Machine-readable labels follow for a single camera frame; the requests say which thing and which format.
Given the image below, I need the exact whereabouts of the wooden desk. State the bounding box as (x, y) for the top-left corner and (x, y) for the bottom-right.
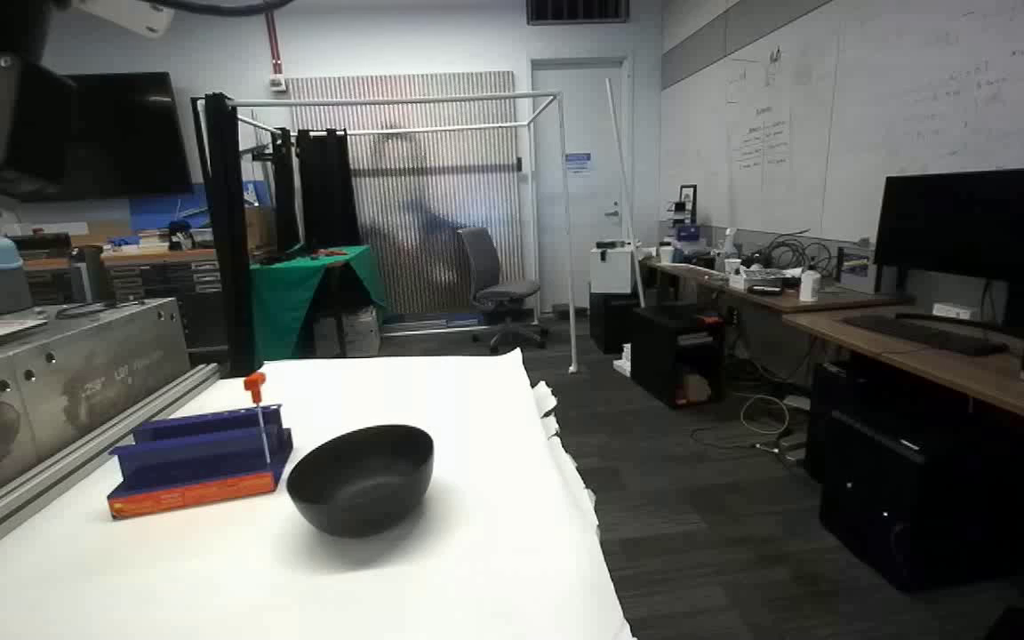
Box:
(659, 264), (1024, 418)

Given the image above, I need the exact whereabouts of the green cloth covered table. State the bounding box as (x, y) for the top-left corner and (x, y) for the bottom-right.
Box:
(248, 245), (388, 360)

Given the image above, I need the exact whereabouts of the grey office chair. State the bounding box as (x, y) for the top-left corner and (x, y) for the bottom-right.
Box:
(459, 227), (543, 352)

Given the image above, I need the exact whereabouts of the black vertical post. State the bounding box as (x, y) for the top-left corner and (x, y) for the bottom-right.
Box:
(204, 91), (261, 378)

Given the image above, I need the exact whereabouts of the black cabinet under desk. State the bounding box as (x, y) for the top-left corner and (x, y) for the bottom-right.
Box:
(812, 360), (1024, 590)

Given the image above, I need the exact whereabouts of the black computer monitor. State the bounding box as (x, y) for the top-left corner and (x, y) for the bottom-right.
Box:
(876, 167), (1024, 322)

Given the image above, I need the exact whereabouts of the black keyboard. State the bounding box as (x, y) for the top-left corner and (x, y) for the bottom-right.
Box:
(844, 314), (1005, 354)

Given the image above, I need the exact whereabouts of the black bowl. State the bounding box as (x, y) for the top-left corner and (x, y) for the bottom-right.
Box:
(289, 422), (437, 538)

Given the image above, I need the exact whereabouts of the metal tool with orange handle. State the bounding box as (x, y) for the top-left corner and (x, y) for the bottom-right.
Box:
(242, 368), (273, 461)

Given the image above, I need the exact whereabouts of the white pipe frame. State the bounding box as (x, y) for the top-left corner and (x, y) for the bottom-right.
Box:
(187, 87), (582, 378)

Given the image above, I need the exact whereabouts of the white door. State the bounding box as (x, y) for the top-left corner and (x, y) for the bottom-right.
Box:
(535, 60), (625, 309)

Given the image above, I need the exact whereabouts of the blue and orange rack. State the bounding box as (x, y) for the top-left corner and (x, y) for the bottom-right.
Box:
(108, 405), (294, 518)

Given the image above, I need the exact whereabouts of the wall mounted black screen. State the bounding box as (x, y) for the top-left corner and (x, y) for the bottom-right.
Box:
(37, 71), (192, 201)

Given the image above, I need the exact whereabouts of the metal rail machine base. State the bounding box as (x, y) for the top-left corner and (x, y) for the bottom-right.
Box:
(0, 298), (217, 538)

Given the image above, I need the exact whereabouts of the black computer tower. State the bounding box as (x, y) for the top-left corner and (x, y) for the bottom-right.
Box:
(633, 304), (725, 410)

